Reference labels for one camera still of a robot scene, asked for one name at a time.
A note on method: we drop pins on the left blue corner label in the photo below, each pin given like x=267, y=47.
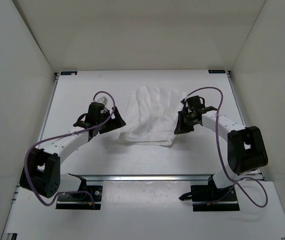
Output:
x=68, y=73

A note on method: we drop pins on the blue corner label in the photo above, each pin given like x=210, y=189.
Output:
x=216, y=71
x=68, y=73

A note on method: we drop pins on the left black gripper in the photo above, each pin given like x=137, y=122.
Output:
x=116, y=123

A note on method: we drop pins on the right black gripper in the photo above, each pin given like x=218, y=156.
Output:
x=181, y=128

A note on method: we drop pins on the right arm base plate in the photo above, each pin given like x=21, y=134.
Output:
x=207, y=199

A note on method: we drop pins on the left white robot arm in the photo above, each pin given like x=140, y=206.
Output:
x=44, y=164

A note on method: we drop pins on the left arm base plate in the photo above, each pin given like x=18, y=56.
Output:
x=81, y=201

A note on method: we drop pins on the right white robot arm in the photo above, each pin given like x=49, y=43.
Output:
x=246, y=150

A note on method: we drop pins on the right blue corner label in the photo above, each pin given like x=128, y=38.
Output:
x=216, y=71

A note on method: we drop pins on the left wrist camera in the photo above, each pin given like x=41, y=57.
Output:
x=102, y=100

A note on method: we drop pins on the white skirt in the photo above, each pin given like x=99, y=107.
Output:
x=151, y=116

